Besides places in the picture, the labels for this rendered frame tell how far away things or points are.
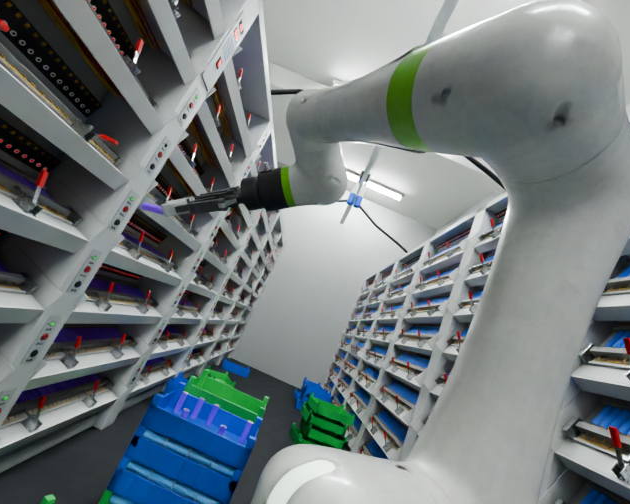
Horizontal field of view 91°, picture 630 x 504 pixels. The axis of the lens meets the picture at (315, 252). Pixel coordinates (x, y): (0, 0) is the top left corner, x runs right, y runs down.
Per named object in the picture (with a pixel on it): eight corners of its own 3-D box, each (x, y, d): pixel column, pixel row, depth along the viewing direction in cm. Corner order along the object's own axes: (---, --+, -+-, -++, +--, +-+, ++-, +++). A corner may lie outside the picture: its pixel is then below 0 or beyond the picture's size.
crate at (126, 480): (229, 496, 96) (241, 469, 98) (213, 540, 77) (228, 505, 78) (143, 456, 97) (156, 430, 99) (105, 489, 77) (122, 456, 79)
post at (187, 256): (113, 423, 139) (273, 126, 180) (101, 429, 130) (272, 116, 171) (73, 404, 140) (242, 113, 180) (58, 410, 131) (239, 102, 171)
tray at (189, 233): (195, 251, 150) (216, 232, 153) (133, 204, 91) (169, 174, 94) (166, 224, 152) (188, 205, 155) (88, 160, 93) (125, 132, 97)
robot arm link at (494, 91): (587, 196, 26) (668, 70, 26) (536, 86, 19) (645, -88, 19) (425, 176, 41) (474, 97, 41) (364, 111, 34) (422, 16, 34)
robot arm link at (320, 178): (352, 207, 66) (349, 194, 75) (343, 146, 60) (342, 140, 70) (288, 218, 67) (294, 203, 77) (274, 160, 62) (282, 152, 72)
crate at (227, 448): (252, 443, 100) (263, 418, 102) (242, 472, 80) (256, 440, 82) (169, 405, 101) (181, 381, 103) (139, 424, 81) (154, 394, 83)
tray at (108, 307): (155, 324, 141) (178, 301, 144) (58, 323, 82) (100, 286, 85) (125, 293, 143) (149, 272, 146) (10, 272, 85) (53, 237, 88)
